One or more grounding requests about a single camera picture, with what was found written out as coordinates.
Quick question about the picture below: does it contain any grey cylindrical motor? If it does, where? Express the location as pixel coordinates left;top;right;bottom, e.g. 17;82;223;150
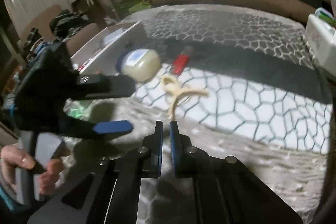
15;131;66;206

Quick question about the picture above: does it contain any person's left hand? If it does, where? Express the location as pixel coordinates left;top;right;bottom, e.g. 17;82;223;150
1;144;65;196

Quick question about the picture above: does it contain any grey cardboard tray box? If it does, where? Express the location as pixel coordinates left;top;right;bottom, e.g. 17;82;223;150
71;21;147;76

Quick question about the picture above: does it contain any blue-capped cream bottle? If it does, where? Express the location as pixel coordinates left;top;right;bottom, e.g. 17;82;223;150
115;48;161;83

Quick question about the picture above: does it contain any brown armchair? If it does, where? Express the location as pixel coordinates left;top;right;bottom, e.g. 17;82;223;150
18;5;100;56

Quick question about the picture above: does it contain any red lighter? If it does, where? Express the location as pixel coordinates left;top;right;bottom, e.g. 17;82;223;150
171;46;193;75

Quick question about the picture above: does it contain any patterned grey blanket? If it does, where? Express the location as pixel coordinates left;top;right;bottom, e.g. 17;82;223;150
64;5;335;223

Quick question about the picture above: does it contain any white plastic container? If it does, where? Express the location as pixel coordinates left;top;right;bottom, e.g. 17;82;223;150
305;14;335;76

